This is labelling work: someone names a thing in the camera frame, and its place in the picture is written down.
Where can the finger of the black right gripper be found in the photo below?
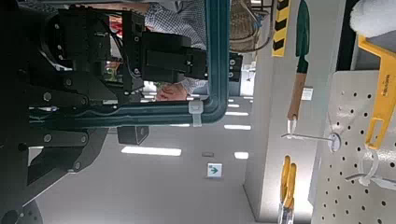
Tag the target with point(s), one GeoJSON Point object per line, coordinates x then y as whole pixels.
{"type": "Point", "coordinates": [165, 57]}

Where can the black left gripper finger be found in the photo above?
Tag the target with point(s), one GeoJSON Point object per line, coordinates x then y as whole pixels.
{"type": "Point", "coordinates": [62, 138]}
{"type": "Point", "coordinates": [62, 93]}

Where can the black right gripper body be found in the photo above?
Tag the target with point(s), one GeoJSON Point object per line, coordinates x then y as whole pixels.
{"type": "Point", "coordinates": [84, 40]}

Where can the checked shirt sleeve forearm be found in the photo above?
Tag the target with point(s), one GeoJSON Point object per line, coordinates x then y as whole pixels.
{"type": "Point", "coordinates": [180, 21]}

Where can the bystander bare hand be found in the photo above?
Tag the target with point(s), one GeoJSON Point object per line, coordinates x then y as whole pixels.
{"type": "Point", "coordinates": [171, 92]}

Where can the brown wicker basket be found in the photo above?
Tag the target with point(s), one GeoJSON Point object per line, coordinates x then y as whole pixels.
{"type": "Point", "coordinates": [243, 28]}

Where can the white ceiling light panel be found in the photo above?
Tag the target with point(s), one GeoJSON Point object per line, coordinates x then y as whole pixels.
{"type": "Point", "coordinates": [236, 114]}
{"type": "Point", "coordinates": [237, 127]}
{"type": "Point", "coordinates": [151, 151]}
{"type": "Point", "coordinates": [241, 155]}

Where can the small dark ceiling sensor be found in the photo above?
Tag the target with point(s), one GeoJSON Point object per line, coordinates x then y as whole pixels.
{"type": "Point", "coordinates": [207, 154]}

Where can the yellow black hazard tape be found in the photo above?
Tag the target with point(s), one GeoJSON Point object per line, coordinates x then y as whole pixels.
{"type": "Point", "coordinates": [281, 28]}

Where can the green arrow exit sign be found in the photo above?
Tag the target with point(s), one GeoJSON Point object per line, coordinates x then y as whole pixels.
{"type": "Point", "coordinates": [214, 170]}

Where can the small white label sticker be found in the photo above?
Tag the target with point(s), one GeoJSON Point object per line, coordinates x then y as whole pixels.
{"type": "Point", "coordinates": [307, 93]}

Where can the white pegboard hook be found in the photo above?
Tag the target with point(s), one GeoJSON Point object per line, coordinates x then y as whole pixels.
{"type": "Point", "coordinates": [311, 137]}
{"type": "Point", "coordinates": [378, 180]}

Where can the cream perforated pegboard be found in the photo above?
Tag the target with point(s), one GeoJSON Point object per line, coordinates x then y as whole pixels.
{"type": "Point", "coordinates": [342, 109]}

